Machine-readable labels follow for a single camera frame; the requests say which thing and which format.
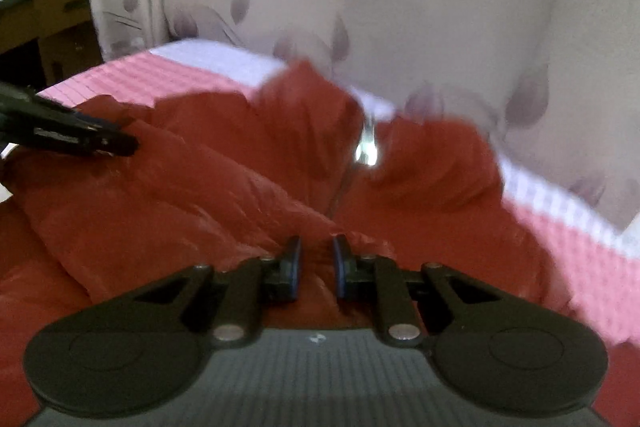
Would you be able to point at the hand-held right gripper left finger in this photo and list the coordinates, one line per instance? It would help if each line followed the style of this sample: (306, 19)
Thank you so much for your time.
(295, 271)

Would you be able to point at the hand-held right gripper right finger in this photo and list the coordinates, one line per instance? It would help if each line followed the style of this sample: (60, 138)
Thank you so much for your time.
(340, 271)

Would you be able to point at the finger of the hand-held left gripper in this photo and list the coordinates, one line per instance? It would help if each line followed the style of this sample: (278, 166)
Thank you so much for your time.
(75, 134)

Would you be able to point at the red puffer jacket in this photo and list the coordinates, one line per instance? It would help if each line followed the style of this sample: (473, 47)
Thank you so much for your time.
(200, 197)

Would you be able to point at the wooden bedside cabinet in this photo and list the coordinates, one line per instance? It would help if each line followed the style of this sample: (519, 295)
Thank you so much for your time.
(55, 27)

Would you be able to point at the pink striped bed sheet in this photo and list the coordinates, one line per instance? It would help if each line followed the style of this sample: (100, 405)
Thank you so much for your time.
(575, 267)

